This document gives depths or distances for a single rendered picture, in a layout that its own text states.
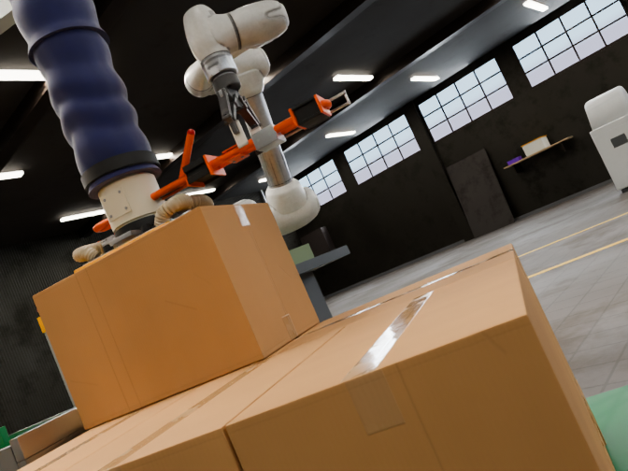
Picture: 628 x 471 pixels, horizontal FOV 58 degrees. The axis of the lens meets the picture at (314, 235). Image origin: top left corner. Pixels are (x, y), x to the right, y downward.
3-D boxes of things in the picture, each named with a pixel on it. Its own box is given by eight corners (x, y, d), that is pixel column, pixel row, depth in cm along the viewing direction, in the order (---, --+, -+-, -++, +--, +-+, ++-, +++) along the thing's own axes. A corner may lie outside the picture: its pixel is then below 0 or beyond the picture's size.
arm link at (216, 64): (194, 64, 154) (203, 84, 154) (221, 48, 152) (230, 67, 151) (210, 71, 163) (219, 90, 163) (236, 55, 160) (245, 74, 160)
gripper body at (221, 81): (220, 87, 162) (233, 117, 161) (205, 81, 154) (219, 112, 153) (241, 75, 160) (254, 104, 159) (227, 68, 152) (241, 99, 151)
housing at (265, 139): (255, 150, 150) (249, 135, 150) (265, 152, 157) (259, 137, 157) (278, 138, 148) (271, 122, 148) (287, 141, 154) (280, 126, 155)
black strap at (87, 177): (68, 195, 161) (63, 182, 161) (121, 195, 183) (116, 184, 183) (129, 160, 154) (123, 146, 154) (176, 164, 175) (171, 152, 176)
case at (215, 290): (84, 431, 155) (31, 296, 158) (169, 383, 193) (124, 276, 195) (264, 359, 135) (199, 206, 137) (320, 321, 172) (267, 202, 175)
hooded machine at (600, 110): (628, 188, 902) (586, 104, 913) (671, 170, 861) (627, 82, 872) (619, 194, 844) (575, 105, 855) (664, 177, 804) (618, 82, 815)
